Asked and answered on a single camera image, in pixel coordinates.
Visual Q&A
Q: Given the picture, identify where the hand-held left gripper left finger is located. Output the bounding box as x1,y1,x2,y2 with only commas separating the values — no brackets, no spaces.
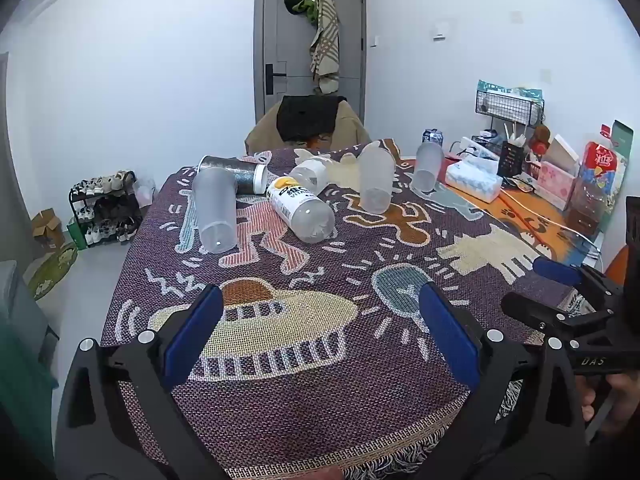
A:
55,284,231,480

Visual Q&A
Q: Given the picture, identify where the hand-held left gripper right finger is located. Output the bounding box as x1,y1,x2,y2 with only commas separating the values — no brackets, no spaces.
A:
419,280,588,480

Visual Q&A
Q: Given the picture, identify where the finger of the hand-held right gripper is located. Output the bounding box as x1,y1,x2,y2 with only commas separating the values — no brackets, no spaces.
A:
532,257,626,306
501,291,573,333

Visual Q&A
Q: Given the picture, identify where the frosted plastic cup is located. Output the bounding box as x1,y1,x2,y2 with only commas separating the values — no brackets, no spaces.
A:
358,141,397,215
411,141,445,194
192,166,239,254

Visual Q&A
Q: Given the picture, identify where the dark glitter cup white lid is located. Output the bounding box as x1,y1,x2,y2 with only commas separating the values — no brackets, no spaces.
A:
198,155,268,196

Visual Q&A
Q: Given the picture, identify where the person's right hand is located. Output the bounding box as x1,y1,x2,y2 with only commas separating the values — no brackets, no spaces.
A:
575,372,640,443

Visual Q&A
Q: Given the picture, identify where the orange chair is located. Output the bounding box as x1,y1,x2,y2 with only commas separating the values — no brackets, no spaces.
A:
602,245,631,281

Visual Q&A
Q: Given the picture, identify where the pink box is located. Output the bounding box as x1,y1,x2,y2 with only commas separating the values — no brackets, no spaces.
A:
537,135,581,211

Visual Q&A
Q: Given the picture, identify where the red snack bag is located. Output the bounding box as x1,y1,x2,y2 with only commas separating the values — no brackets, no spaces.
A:
570,141,628,236

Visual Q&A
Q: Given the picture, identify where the black pen holder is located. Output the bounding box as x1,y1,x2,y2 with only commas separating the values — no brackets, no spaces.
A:
497,141,526,177

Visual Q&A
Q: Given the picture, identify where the white tissue box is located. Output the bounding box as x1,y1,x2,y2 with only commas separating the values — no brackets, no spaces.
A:
445,160,503,203

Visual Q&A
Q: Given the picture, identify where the printed woven blanket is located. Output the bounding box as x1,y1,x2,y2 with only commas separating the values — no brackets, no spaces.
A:
100,140,601,480

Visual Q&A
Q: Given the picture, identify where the brown stuffed toy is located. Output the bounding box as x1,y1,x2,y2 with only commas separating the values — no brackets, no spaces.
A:
529,125,552,156

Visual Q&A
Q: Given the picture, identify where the green card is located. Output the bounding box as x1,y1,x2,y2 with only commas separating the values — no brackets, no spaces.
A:
597,120,634,151

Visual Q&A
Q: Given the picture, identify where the translucent plastic bin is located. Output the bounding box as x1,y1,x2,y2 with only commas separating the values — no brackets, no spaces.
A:
132,177,158,209

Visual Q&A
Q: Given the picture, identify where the green round rug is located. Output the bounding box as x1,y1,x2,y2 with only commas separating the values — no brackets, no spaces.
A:
27,242,79,301

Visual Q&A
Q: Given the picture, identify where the black shoe rack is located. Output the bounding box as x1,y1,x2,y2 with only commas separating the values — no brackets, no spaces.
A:
69,170,143,250

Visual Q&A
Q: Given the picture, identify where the clear bottle yellow label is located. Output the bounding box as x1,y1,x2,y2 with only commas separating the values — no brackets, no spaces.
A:
266,176,337,244

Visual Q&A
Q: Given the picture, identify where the grey cabinet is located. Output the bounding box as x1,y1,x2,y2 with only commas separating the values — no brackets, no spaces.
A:
0,259,60,391

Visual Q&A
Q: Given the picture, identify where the cardboard box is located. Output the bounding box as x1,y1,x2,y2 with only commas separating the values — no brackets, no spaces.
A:
31,208,66,253

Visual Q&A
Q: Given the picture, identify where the clear bottle white label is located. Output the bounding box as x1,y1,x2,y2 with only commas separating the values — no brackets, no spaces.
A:
289,156,335,197

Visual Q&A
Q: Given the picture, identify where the chair with tan jacket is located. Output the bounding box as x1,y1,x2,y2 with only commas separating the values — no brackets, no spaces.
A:
244,100,372,156

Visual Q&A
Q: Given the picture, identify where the black garment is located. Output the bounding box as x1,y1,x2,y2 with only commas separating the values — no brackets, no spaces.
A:
276,95,348,142

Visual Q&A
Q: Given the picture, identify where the grey door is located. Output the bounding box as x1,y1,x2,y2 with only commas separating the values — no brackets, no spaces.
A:
254,0,368,126

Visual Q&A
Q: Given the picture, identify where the plaid scarf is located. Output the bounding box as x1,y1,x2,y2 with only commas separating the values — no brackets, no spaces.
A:
309,0,341,95

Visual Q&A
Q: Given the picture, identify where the green cloth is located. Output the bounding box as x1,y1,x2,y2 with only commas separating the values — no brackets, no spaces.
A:
292,0,319,26

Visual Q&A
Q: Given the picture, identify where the white cable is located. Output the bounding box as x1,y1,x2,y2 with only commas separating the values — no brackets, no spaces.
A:
500,187,601,261

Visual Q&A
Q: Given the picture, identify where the black wire rack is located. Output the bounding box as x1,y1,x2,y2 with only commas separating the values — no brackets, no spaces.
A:
474,89,546,128

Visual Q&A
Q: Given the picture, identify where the black door lock handle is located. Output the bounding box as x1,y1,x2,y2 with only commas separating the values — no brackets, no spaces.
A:
265,63,288,95

